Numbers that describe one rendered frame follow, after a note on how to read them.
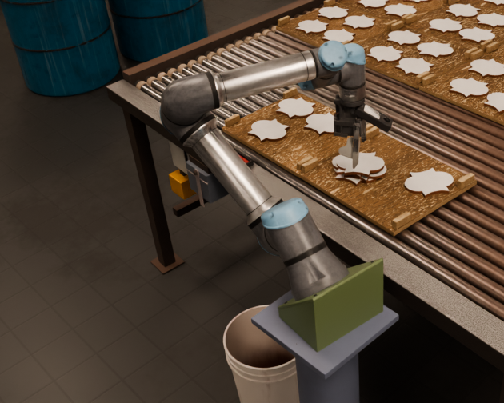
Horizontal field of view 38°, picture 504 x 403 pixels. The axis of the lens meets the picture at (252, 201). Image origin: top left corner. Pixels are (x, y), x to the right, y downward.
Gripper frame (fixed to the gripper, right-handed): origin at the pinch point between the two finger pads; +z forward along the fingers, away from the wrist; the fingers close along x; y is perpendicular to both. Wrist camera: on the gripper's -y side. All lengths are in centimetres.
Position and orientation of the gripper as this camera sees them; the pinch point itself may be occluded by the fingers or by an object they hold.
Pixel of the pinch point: (361, 155)
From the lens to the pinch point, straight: 223.2
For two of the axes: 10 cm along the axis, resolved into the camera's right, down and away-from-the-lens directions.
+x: -2.9, 5.9, -7.5
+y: -9.5, -1.0, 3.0
